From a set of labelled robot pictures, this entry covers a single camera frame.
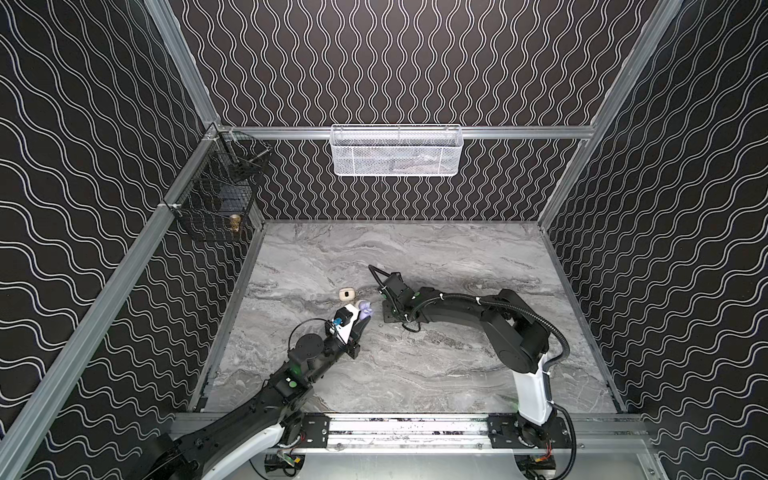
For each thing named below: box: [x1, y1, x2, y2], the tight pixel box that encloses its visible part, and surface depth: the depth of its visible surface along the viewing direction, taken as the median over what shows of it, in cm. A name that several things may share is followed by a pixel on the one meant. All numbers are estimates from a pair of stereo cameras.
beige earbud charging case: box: [339, 288, 356, 301], surface depth 100 cm
